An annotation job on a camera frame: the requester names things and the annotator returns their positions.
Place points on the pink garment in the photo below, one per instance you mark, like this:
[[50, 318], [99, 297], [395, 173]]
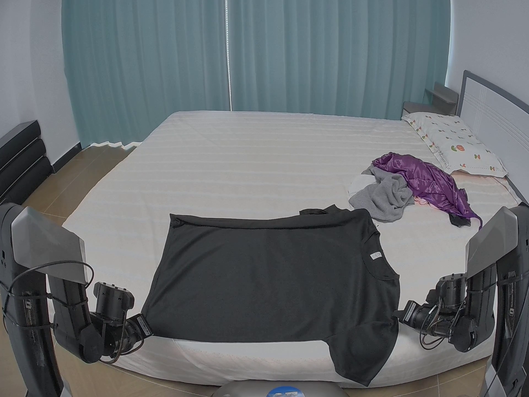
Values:
[[423, 201]]

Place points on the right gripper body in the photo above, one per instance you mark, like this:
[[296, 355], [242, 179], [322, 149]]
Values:
[[415, 316]]

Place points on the blue-green curtain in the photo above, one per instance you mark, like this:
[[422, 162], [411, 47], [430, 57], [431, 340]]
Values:
[[330, 44], [144, 56]]

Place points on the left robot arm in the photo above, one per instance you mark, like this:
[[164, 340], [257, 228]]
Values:
[[24, 263]]

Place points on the white printed pillow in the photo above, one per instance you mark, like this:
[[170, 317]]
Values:
[[454, 143]]

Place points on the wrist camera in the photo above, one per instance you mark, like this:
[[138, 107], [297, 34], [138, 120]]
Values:
[[113, 302], [452, 290]]

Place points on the black lace garment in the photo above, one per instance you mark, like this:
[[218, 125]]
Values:
[[459, 220]]

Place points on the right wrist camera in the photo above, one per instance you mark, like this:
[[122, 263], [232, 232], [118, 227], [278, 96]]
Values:
[[452, 290]]

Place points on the grey garment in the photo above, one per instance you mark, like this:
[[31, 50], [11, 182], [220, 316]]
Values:
[[384, 201]]

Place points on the black chest of drawers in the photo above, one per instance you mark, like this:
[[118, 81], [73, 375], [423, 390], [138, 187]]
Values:
[[20, 159]]

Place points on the white garment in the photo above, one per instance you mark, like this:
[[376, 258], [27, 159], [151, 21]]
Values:
[[361, 184]]

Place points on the bed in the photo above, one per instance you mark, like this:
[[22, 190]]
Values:
[[248, 159]]

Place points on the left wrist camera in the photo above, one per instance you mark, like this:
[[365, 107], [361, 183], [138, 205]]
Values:
[[113, 302]]

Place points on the purple satin garment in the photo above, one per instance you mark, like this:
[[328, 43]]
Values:
[[430, 180]]

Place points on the grey bedside table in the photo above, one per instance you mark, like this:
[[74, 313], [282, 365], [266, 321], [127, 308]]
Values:
[[438, 95]]

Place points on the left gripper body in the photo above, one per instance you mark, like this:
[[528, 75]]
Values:
[[138, 330]]

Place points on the black T-shirt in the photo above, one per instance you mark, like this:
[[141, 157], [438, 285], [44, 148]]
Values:
[[268, 283]]

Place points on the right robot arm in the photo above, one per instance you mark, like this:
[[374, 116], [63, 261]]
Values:
[[508, 263]]

